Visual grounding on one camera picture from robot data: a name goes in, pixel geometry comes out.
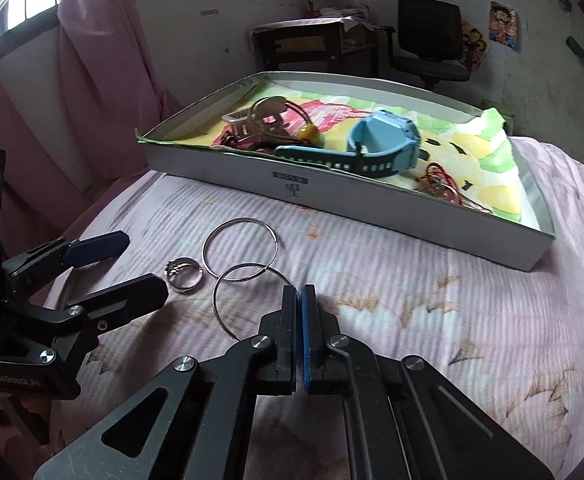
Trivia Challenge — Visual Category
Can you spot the pink curtain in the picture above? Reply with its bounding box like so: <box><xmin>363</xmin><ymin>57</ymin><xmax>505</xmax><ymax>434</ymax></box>
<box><xmin>0</xmin><ymin>0</ymin><xmax>185</xmax><ymax>241</ymax></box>

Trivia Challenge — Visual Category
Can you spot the large silver hoop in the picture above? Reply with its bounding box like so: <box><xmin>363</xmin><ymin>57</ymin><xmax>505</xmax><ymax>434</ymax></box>
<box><xmin>213</xmin><ymin>263</ymin><xmax>293</xmax><ymax>342</ymax></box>
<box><xmin>202</xmin><ymin>217</ymin><xmax>281</xmax><ymax>279</ymax></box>

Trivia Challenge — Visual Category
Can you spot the round cartoon wall picture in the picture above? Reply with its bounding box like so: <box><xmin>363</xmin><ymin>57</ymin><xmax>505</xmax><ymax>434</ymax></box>
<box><xmin>459</xmin><ymin>20</ymin><xmax>490</xmax><ymax>72</ymax></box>

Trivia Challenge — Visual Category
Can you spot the pink floral bedsheet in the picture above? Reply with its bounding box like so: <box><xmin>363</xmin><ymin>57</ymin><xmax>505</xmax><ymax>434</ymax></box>
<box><xmin>37</xmin><ymin>135</ymin><xmax>584</xmax><ymax>480</ymax></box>

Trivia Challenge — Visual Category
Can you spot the blue wrist watch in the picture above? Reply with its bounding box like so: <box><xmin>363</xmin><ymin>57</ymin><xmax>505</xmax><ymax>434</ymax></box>
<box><xmin>274</xmin><ymin>110</ymin><xmax>430</xmax><ymax>180</ymax></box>

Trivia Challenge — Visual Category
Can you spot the dark wooden desk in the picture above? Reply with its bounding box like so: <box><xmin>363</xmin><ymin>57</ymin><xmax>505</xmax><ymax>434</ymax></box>
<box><xmin>251</xmin><ymin>15</ymin><xmax>373</xmax><ymax>79</ymax></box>

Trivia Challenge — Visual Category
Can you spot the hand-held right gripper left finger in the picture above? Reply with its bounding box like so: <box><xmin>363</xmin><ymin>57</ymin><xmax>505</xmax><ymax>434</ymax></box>
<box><xmin>32</xmin><ymin>284</ymin><xmax>301</xmax><ymax>480</ymax></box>

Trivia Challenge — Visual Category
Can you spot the white shallow cardboard box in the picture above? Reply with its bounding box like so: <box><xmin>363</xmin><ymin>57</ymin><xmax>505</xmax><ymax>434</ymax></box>
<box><xmin>134</xmin><ymin>71</ymin><xmax>556</xmax><ymax>272</ymax></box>

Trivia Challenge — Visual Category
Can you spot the red string bracelet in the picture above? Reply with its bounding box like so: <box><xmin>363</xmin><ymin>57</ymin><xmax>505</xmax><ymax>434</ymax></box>
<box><xmin>414</xmin><ymin>161</ymin><xmax>492</xmax><ymax>214</ymax></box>

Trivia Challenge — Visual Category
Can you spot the wooden comb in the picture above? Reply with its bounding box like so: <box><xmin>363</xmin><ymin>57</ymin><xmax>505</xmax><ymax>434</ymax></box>
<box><xmin>221</xmin><ymin>110</ymin><xmax>253</xmax><ymax>136</ymax></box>

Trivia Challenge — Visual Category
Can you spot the pile of papers on desk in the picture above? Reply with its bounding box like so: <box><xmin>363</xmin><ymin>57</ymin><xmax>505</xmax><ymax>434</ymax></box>
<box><xmin>312</xmin><ymin>2</ymin><xmax>373</xmax><ymax>31</ymax></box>

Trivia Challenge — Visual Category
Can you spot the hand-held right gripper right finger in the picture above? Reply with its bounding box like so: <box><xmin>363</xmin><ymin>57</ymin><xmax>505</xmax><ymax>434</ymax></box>
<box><xmin>299</xmin><ymin>284</ymin><xmax>555</xmax><ymax>480</ymax></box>

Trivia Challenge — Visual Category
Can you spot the black braided hair tie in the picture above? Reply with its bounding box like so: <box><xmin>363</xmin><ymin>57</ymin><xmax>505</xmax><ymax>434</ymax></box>
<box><xmin>217</xmin><ymin>130</ymin><xmax>273</xmax><ymax>154</ymax></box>

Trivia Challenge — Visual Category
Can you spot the brown cord with yellow bead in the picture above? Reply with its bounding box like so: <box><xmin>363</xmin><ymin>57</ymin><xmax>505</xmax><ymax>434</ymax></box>
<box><xmin>282</xmin><ymin>100</ymin><xmax>323</xmax><ymax>149</ymax></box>

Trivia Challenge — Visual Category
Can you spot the black office chair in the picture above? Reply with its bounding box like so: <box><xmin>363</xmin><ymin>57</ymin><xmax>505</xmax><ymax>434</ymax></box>
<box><xmin>382</xmin><ymin>0</ymin><xmax>472</xmax><ymax>92</ymax></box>

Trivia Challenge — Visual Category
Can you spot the colourful printed towel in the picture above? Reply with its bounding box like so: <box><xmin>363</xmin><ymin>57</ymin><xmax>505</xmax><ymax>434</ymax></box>
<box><xmin>212</xmin><ymin>87</ymin><xmax>525</xmax><ymax>223</ymax></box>

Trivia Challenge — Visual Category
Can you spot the cartoon wall poster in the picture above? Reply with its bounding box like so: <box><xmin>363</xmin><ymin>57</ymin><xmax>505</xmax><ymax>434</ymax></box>
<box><xmin>486</xmin><ymin>1</ymin><xmax>522</xmax><ymax>52</ymax></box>

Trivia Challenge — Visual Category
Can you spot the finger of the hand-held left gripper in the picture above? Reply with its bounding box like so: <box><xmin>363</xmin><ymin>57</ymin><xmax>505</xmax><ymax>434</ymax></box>
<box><xmin>22</xmin><ymin>273</ymin><xmax>169</xmax><ymax>347</ymax></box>
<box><xmin>2</xmin><ymin>230</ymin><xmax>131</xmax><ymax>287</ymax></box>

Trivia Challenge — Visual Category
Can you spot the small silver ring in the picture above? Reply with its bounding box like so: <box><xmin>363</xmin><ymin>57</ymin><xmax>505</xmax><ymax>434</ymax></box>
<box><xmin>164</xmin><ymin>257</ymin><xmax>204</xmax><ymax>291</ymax></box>

